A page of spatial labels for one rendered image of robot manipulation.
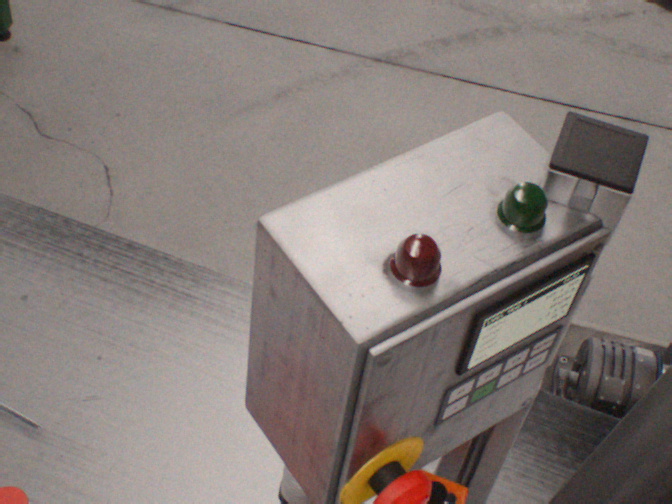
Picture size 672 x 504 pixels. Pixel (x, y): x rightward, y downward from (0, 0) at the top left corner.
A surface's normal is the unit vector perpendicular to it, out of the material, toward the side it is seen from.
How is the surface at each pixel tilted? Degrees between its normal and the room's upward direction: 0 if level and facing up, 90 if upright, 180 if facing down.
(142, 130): 0
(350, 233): 0
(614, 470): 69
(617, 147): 0
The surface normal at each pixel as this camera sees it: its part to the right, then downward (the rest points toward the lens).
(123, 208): 0.10, -0.63
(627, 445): -0.88, -0.42
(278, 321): -0.83, 0.39
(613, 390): -0.07, -0.07
